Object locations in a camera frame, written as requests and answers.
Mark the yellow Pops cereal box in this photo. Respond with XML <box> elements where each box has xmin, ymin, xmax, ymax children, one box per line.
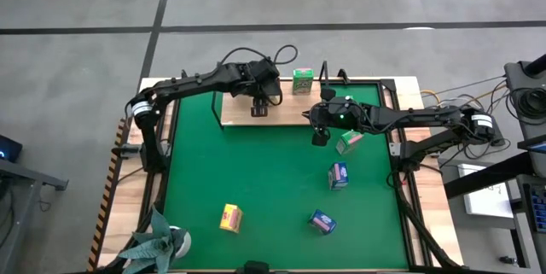
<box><xmin>218</xmin><ymin>203</ymin><xmax>244</xmax><ymax>235</ymax></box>

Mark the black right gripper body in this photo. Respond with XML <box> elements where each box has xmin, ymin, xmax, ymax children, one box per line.
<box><xmin>309</xmin><ymin>87</ymin><xmax>374</xmax><ymax>148</ymax></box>

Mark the coiled black cable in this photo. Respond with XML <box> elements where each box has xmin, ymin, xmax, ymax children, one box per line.
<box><xmin>507</xmin><ymin>87</ymin><xmax>546</xmax><ymax>121</ymax></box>

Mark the grey cable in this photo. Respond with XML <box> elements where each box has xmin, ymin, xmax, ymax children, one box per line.
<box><xmin>420</xmin><ymin>75</ymin><xmax>508</xmax><ymax>98</ymax></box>

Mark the grey metal desk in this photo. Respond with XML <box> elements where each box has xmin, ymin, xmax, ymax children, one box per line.
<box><xmin>0</xmin><ymin>157</ymin><xmax>69</xmax><ymax>274</ymax></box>

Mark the black cable sleeve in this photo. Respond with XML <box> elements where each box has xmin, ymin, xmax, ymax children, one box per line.
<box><xmin>388</xmin><ymin>170</ymin><xmax>464</xmax><ymax>271</ymax></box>

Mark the black laptop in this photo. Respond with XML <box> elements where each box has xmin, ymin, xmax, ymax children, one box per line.
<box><xmin>517</xmin><ymin>134</ymin><xmax>546</xmax><ymax>155</ymax></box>

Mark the green table mat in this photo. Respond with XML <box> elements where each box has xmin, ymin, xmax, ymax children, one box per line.
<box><xmin>163</xmin><ymin>84</ymin><xmax>410</xmax><ymax>271</ymax></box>

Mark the wooden shelf with black frame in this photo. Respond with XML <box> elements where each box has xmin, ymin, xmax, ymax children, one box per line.
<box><xmin>211</xmin><ymin>60</ymin><xmax>332</xmax><ymax>131</ymax></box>

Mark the yellow black hazard tape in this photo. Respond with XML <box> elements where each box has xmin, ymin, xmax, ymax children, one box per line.
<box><xmin>86</xmin><ymin>118</ymin><xmax>127</xmax><ymax>273</ymax></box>

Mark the black stand leg beam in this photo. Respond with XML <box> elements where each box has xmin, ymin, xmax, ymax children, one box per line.
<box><xmin>443</xmin><ymin>150</ymin><xmax>539</xmax><ymax>201</ymax></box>

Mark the blue Frosted Flakes cereal box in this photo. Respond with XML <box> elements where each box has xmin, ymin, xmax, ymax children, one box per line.
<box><xmin>308</xmin><ymin>209</ymin><xmax>338</xmax><ymax>236</ymax></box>
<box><xmin>327</xmin><ymin>160</ymin><xmax>350</xmax><ymax>191</ymax></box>

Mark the black metal table frame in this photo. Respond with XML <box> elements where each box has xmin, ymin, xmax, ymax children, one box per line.
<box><xmin>140</xmin><ymin>67</ymin><xmax>432</xmax><ymax>273</ymax></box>

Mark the black monitor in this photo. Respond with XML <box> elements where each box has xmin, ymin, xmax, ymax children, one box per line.
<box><xmin>0</xmin><ymin>134</ymin><xmax>24</xmax><ymax>164</ymax></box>

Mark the black camera stand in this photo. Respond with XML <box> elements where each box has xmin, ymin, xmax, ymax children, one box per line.
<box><xmin>502</xmin><ymin>54</ymin><xmax>546</xmax><ymax>138</ymax></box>

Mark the orange cable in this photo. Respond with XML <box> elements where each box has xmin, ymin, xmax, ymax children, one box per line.
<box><xmin>420</xmin><ymin>82</ymin><xmax>509</xmax><ymax>107</ymax></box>

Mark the white paper sheet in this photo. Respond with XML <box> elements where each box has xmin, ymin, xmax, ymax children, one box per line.
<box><xmin>456</xmin><ymin>162</ymin><xmax>515</xmax><ymax>219</ymax></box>

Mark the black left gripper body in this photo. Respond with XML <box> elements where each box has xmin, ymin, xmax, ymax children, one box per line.
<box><xmin>232</xmin><ymin>57</ymin><xmax>284</xmax><ymax>119</ymax></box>

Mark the artificial green plant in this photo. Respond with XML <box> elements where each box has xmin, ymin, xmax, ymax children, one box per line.
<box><xmin>117</xmin><ymin>206</ymin><xmax>189</xmax><ymax>274</ymax></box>

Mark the person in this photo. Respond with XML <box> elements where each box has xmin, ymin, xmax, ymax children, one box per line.
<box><xmin>235</xmin><ymin>259</ymin><xmax>270</xmax><ymax>274</ymax></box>

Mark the backlit keyboard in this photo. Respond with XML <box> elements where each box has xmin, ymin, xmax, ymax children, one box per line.
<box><xmin>523</xmin><ymin>182</ymin><xmax>546</xmax><ymax>235</ymax></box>

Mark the white plant pot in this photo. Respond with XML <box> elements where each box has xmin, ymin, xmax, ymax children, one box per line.
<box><xmin>169</xmin><ymin>224</ymin><xmax>193</xmax><ymax>260</ymax></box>

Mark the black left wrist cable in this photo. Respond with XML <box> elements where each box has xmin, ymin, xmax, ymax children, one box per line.
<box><xmin>219</xmin><ymin>44</ymin><xmax>299</xmax><ymax>68</ymax></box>

